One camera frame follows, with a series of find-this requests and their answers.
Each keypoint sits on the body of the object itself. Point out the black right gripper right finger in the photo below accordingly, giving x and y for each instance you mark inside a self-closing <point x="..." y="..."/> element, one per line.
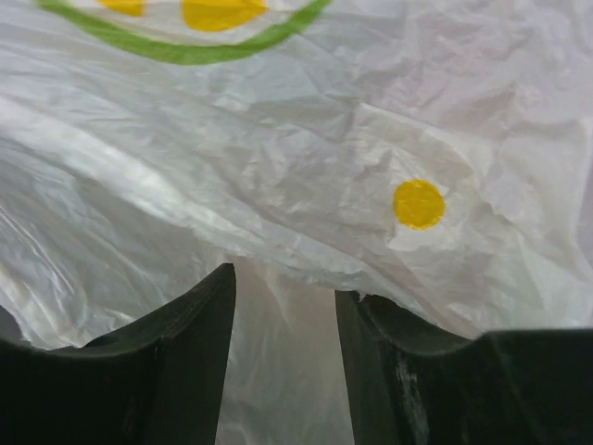
<point x="411" y="382"/>

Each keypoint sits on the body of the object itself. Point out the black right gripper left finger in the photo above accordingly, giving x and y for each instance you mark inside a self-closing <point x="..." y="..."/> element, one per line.
<point x="158" y="380"/>

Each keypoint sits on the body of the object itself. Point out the white plastic bag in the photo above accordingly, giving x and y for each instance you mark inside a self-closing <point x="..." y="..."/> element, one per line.
<point x="437" y="153"/>

